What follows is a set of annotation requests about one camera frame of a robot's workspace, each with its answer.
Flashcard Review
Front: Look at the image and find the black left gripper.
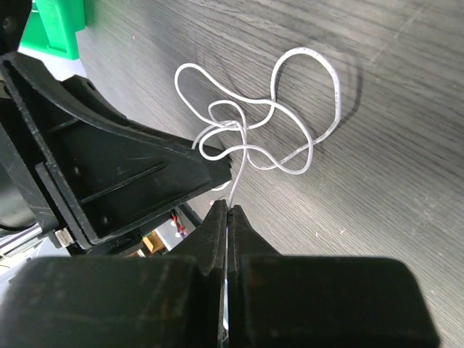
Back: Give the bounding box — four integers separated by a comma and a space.
1, 52, 231, 252

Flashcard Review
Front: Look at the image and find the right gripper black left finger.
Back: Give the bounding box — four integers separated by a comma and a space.
1, 201, 228, 347

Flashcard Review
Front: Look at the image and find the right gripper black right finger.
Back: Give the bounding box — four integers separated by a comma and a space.
228, 206, 440, 347

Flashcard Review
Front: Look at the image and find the green plastic bin at end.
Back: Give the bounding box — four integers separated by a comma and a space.
20, 0, 86, 60

